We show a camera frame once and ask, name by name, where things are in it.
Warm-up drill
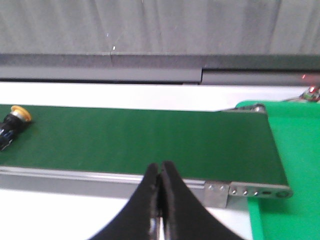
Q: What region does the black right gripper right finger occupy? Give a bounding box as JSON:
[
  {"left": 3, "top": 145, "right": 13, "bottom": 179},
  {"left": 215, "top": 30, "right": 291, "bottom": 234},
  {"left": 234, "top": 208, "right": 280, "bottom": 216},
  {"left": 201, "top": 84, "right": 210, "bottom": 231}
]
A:
[{"left": 160, "top": 161, "right": 242, "bottom": 240}]

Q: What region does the aluminium conveyor front rail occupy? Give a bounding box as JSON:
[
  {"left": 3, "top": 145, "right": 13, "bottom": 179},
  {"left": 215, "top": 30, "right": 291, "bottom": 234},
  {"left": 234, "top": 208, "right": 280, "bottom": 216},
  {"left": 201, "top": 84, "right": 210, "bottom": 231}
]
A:
[{"left": 0, "top": 165, "right": 208, "bottom": 201}]

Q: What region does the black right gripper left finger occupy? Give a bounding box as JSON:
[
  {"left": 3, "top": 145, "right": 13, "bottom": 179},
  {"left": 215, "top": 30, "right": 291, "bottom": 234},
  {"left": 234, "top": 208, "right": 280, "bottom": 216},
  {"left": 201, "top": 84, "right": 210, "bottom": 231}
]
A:
[{"left": 91, "top": 163, "right": 160, "bottom": 240}]

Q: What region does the grey rear workbench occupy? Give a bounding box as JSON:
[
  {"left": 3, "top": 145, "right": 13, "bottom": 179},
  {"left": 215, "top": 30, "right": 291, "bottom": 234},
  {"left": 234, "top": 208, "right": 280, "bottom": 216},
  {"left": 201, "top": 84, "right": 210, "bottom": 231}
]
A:
[{"left": 0, "top": 0, "right": 320, "bottom": 86}]

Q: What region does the yellow black push button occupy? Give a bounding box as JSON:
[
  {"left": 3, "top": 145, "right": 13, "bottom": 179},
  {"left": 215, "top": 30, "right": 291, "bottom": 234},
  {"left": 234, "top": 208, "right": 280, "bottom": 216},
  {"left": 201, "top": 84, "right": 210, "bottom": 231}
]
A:
[{"left": 0, "top": 105, "right": 32, "bottom": 151}]

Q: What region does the bright green bin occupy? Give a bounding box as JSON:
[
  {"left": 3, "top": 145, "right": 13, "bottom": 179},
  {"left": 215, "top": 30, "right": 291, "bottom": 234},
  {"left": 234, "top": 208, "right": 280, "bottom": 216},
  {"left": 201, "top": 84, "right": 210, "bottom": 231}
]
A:
[{"left": 248, "top": 101, "right": 320, "bottom": 240}]

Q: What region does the steel conveyor end bracket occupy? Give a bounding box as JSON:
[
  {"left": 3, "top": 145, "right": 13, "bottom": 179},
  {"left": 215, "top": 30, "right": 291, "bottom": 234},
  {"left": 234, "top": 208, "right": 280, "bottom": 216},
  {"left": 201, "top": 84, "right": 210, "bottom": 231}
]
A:
[{"left": 202, "top": 180, "right": 294, "bottom": 208}]

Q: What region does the red sensor device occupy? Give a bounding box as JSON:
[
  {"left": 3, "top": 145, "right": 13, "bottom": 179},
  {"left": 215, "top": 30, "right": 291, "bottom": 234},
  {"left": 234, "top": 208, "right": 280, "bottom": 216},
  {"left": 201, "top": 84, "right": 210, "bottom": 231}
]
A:
[{"left": 284, "top": 85, "right": 320, "bottom": 104}]

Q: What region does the green conveyor belt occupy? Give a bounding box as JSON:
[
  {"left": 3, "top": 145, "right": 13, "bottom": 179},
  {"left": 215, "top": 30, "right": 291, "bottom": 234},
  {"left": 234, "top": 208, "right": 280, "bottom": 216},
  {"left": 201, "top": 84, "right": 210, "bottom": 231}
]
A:
[{"left": 0, "top": 105, "right": 288, "bottom": 186}]

